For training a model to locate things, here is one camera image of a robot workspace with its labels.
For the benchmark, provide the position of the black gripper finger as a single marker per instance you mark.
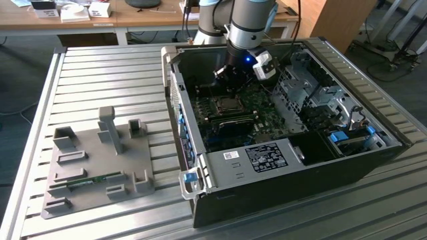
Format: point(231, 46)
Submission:
point(227, 80)
point(242, 83)

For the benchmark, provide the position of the silver CPU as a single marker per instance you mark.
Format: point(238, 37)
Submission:
point(230, 105)

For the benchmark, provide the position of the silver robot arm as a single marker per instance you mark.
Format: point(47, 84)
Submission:
point(248, 30)

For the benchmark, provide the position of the CPU socket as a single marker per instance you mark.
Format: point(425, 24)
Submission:
point(215, 103)

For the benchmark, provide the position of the green motherboard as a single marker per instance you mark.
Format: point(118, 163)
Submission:
point(267, 117)

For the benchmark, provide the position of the silver drive cage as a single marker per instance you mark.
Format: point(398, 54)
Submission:
point(294, 92)

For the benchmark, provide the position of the black graphics card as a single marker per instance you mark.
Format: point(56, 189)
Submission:
point(234, 128)

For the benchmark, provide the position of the silver power supply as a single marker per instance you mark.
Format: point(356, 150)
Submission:
point(234, 170)

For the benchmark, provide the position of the wooden desk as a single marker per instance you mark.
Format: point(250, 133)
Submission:
point(134, 17)

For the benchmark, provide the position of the dark round object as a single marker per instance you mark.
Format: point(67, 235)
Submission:
point(143, 3)

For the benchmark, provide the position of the blue disk carrier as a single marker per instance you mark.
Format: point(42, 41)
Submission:
point(338, 137)

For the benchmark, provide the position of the wooden cabinet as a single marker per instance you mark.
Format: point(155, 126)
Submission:
point(350, 20)

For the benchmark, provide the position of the blue case latch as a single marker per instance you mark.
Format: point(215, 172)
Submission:
point(188, 177)

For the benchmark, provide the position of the blue carrier tab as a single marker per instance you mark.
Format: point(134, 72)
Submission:
point(371, 131)

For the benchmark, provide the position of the white labelled box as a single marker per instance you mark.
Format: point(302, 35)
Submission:
point(100, 11)

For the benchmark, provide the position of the black PC case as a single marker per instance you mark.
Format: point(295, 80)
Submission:
point(283, 200)

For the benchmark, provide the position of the grey parts rack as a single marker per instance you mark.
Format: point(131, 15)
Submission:
point(100, 160)

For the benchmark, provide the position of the black wheeled stand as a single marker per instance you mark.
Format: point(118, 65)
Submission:
point(403, 56)

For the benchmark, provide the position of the green RAM stick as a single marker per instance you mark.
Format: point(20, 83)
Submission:
point(96, 179)

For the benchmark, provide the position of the white box black top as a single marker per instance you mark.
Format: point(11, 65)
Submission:
point(47, 13)

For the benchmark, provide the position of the pale blue paper sheet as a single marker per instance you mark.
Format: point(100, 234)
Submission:
point(20, 3)

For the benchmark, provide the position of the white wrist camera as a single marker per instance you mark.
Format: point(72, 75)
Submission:
point(262, 53)

